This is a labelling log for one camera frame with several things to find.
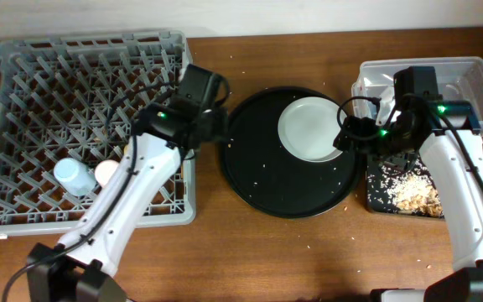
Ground food scraps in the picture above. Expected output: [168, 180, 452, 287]
[369, 161, 444, 218]

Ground grey plate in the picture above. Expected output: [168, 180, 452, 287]
[309, 150, 342, 163]

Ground white plate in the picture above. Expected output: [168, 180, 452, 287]
[278, 96, 340, 162]

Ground pink cup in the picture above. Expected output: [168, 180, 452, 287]
[94, 159, 119, 187]

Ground blue cup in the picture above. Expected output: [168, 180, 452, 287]
[54, 158, 96, 197]

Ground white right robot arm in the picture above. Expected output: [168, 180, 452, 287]
[334, 66, 483, 301]

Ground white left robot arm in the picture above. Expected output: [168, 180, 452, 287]
[26, 102, 228, 301]

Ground grey dishwasher rack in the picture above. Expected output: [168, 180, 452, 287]
[0, 31, 193, 239]

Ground black rectangular bin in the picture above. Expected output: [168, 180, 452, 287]
[366, 150, 483, 219]

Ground round black tray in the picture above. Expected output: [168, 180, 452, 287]
[218, 86, 364, 218]

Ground clear plastic bin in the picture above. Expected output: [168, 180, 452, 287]
[355, 57, 483, 128]

